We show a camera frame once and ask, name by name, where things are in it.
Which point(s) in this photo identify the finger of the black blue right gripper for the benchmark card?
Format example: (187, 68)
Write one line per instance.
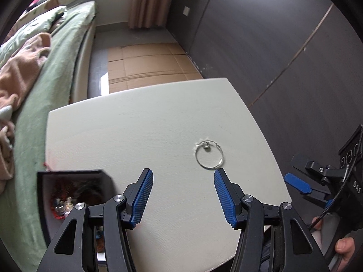
(310, 194)

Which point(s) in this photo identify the green bed mattress cover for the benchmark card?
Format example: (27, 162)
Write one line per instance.
(21, 230)

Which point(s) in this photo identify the brown window curtain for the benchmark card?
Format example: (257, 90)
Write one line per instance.
(148, 13)

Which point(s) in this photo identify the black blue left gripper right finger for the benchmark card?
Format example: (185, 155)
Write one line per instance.
(230, 197)

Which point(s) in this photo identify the floral green pillow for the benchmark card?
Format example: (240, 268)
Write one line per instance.
(41, 24)

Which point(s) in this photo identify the person's right hand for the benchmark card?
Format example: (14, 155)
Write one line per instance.
(345, 247)

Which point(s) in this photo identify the black open jewelry box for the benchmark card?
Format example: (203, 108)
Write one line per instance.
(70, 207)

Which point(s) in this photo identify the pink fleece blanket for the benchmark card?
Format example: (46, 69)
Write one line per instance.
(18, 76)

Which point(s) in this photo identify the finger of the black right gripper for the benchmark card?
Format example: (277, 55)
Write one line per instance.
(302, 163)

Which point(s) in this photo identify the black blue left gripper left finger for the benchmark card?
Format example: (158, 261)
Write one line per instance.
(136, 197)

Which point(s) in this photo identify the flattened cardboard sheets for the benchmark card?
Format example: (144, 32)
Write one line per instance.
(144, 65)

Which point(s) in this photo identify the white wall socket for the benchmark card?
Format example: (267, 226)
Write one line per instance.
(186, 11)

